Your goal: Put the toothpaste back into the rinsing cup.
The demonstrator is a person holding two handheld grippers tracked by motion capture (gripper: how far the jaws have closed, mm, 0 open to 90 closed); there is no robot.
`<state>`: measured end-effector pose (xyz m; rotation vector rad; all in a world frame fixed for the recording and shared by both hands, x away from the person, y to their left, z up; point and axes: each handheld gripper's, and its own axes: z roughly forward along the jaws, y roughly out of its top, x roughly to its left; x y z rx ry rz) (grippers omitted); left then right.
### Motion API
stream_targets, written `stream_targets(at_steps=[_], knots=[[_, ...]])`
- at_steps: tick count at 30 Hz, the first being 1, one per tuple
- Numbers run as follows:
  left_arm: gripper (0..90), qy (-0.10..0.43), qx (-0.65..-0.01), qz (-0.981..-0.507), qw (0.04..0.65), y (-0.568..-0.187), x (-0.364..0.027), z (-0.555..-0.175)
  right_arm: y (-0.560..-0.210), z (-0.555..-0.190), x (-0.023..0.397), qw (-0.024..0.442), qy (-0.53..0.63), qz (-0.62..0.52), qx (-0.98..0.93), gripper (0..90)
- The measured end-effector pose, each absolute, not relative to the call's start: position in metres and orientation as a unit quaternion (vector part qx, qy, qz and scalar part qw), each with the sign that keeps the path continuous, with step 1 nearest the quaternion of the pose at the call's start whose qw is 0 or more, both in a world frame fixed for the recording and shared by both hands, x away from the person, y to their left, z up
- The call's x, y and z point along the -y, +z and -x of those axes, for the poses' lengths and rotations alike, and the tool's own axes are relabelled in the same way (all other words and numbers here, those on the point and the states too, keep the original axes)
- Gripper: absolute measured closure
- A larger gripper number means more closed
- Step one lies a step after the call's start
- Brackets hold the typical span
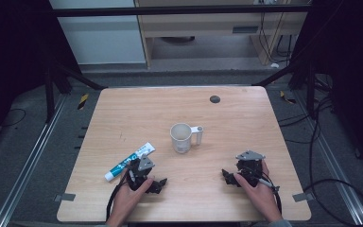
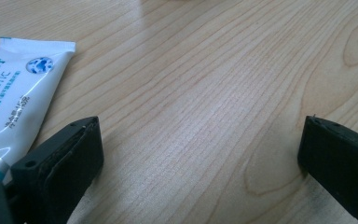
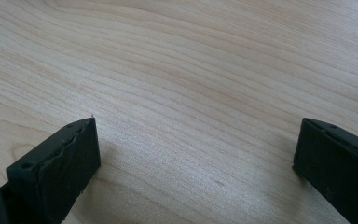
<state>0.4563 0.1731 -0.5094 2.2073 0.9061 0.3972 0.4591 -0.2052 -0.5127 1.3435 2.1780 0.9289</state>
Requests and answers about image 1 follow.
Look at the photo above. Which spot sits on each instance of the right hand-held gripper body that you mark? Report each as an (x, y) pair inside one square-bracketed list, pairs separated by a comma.
[(250, 167)]

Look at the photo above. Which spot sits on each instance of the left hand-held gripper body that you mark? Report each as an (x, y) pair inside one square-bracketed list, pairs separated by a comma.
[(140, 173)]

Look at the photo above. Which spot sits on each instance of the white and teal toothpaste tube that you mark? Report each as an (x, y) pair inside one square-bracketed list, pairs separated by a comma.
[(129, 161)]

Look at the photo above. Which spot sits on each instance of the clear plastic measuring cup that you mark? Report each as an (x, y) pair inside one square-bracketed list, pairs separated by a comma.
[(181, 137)]

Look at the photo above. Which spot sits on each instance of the person's left hand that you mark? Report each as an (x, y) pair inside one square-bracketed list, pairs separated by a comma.
[(127, 201)]

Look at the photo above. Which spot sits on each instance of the person's right hand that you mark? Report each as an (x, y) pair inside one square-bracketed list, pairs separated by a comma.
[(258, 198)]

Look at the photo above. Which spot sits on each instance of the grey round table grommet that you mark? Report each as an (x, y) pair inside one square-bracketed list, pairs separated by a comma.
[(215, 99)]

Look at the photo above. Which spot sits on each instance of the yellow and black tape strip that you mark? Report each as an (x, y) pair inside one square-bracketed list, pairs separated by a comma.
[(82, 101), (286, 98)]

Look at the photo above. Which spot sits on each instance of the black metal stand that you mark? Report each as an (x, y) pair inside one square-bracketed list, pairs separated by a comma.
[(310, 94), (49, 94)]

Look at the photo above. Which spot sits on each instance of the black curtain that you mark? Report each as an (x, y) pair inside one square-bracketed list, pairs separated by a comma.
[(349, 78), (9, 63)]

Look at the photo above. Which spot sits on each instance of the white cabinet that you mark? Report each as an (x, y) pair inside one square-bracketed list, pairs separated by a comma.
[(100, 41)]

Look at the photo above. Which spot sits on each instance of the light wooden desk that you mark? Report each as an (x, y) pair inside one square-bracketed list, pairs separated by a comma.
[(201, 23)]

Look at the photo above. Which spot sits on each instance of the grey table bracket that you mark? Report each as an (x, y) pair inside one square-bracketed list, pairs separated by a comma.
[(65, 197), (303, 197)]

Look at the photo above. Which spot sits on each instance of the aluminium floor rail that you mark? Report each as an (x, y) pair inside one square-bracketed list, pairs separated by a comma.
[(334, 164), (28, 164)]

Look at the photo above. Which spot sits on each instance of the black horizontal frame bar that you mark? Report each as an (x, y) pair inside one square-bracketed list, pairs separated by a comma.
[(170, 11)]

